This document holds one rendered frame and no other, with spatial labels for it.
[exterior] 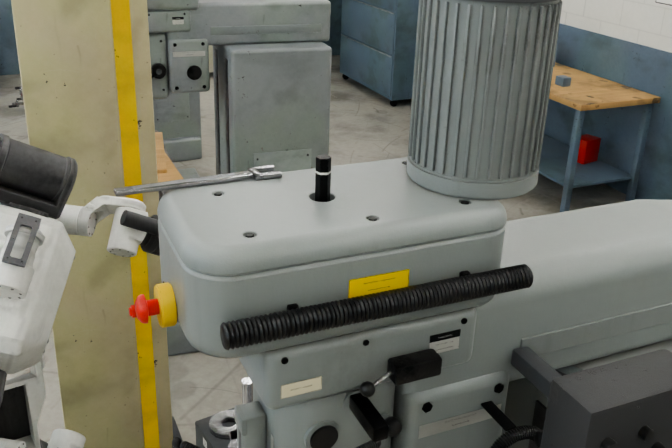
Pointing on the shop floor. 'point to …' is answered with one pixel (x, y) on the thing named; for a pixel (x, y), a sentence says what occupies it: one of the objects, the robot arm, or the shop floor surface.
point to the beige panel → (97, 175)
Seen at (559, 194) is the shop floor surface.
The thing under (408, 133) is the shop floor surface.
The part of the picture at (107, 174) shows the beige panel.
